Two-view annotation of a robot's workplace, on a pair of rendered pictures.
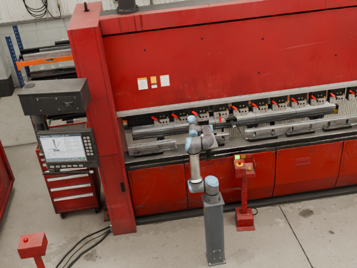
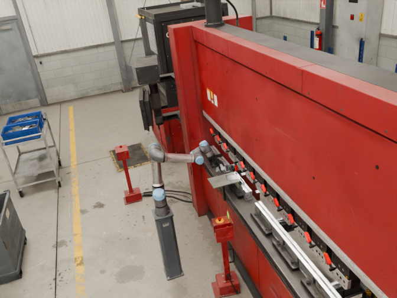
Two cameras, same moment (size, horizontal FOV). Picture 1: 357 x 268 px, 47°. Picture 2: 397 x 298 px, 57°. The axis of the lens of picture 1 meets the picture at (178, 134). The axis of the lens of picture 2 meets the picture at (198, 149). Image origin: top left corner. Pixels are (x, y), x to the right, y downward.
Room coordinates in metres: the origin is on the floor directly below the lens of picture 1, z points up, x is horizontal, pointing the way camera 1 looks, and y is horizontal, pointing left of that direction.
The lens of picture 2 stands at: (2.75, -3.17, 2.83)
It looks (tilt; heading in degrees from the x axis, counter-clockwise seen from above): 26 degrees down; 80
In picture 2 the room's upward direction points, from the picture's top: 7 degrees counter-clockwise
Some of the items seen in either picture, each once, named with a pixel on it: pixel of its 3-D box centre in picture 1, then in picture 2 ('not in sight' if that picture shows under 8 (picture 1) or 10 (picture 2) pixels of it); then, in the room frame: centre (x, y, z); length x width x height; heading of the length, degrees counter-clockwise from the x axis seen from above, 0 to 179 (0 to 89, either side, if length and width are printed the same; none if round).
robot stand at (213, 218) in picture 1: (214, 229); (168, 243); (2.84, -0.25, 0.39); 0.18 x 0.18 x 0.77; 5
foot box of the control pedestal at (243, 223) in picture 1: (244, 218); (225, 283); (3.29, -0.63, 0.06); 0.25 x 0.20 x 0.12; 177
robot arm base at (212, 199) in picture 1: (212, 194); (161, 207); (2.84, -0.25, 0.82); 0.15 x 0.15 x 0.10
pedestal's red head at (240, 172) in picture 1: (244, 165); (222, 226); (3.32, -0.63, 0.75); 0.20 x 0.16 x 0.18; 87
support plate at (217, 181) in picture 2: (206, 141); (223, 180); (3.46, -0.28, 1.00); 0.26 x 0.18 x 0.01; 4
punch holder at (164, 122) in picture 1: (161, 117); (220, 135); (3.57, 0.16, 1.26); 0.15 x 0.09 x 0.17; 94
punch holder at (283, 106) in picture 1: (278, 101); (276, 194); (3.66, -1.04, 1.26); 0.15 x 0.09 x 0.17; 94
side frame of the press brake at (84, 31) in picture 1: (108, 125); (218, 122); (3.71, 0.72, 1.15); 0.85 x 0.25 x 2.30; 4
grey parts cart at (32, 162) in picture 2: not in sight; (33, 154); (1.12, 2.47, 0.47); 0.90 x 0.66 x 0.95; 95
